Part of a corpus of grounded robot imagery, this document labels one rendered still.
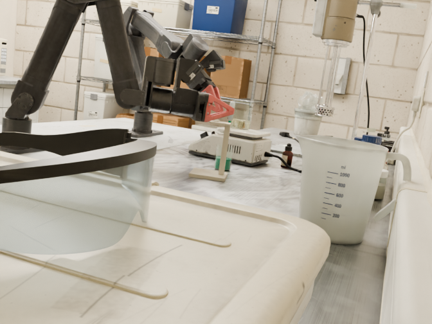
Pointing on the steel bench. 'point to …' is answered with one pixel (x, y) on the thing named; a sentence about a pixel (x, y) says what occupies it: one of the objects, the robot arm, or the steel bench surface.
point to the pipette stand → (220, 161)
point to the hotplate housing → (209, 143)
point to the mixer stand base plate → (284, 150)
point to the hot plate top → (247, 132)
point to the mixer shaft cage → (325, 110)
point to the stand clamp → (384, 5)
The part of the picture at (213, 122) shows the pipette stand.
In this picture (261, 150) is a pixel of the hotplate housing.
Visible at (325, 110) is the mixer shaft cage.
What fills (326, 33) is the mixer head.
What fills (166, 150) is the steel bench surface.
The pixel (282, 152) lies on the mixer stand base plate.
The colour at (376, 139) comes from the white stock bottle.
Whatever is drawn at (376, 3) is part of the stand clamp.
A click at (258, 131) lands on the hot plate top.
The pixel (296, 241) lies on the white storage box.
